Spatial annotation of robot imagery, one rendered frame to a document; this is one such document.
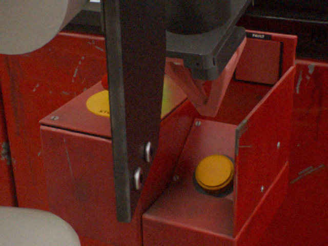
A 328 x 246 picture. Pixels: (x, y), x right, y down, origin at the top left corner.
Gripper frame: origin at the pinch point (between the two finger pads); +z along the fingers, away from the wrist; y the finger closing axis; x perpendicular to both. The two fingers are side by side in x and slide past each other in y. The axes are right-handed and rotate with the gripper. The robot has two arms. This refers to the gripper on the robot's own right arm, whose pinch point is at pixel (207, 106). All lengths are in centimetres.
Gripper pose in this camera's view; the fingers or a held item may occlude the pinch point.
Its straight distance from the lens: 58.3
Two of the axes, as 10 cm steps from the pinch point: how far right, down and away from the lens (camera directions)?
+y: 4.2, -6.1, 6.7
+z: 1.5, 7.7, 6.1
